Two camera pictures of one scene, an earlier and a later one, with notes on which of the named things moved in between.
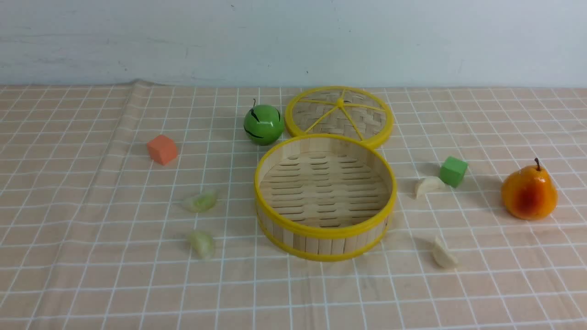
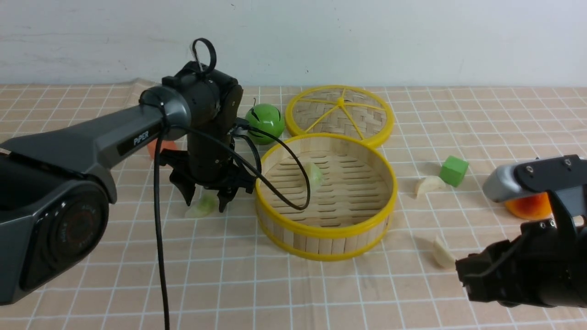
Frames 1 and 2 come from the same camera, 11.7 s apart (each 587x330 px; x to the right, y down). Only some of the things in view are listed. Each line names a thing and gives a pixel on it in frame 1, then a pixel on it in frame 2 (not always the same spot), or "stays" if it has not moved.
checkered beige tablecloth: x=131 y=206 stays
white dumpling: x=430 y=184 stays
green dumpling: x=202 y=244 -> x=314 y=175
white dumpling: x=442 y=255 stays
